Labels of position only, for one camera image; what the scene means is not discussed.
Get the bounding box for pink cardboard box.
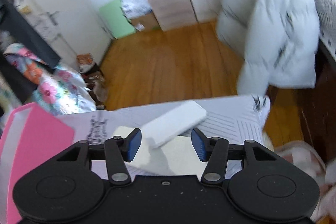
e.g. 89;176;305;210
1;103;75;223

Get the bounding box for cream remote rear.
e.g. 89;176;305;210
126;125;206;177

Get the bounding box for guitar print table cloth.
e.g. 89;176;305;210
58;95;270;178

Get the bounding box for small white remote rear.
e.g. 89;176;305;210
141;101;207;149

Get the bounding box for floral quilt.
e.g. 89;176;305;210
3;43;96;115

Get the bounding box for green folding table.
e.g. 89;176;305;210
99;0;136;39

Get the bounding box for cardboard box on floor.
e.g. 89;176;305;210
130;12;160;32

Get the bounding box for white tissue packs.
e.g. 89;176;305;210
121;0;152;19

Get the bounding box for grey puffer jacket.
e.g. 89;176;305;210
217;0;320;95

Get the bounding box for black hanging garment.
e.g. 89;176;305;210
1;0;60;103

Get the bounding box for white door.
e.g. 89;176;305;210
20;0;111;68

